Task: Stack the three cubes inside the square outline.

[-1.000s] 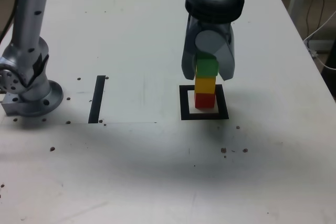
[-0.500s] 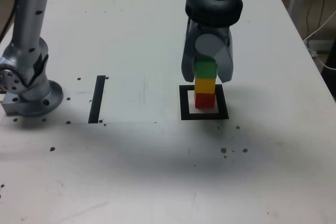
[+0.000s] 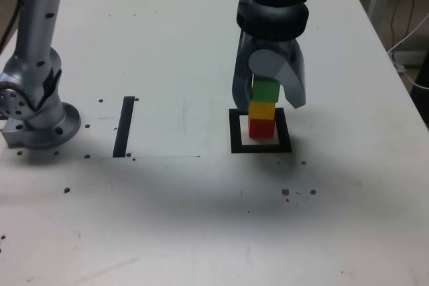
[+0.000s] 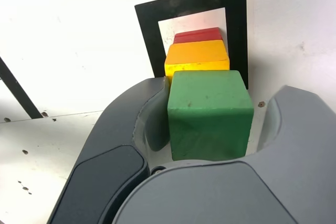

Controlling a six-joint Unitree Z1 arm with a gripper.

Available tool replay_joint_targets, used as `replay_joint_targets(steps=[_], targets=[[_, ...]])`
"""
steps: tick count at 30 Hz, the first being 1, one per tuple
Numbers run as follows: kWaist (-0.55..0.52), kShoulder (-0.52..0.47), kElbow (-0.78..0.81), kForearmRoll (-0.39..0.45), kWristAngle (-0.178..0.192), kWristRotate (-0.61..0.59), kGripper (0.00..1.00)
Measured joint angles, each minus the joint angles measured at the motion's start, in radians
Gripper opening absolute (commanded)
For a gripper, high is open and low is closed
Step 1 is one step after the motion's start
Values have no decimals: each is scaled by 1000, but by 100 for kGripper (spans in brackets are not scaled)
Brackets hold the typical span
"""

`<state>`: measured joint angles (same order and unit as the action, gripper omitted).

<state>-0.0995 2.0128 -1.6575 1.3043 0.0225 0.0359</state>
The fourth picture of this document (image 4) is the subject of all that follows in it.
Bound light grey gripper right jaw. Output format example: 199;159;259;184
111;84;336;224

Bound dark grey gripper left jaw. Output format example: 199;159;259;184
48;77;171;224

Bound green cube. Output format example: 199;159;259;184
167;70;255;162

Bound yellow cube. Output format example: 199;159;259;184
164;39;230;88

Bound red cube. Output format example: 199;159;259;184
173;27;223;45

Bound black tape square outline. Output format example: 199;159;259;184
134;0;249;90

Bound black tape strip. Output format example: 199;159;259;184
0;57;44;119

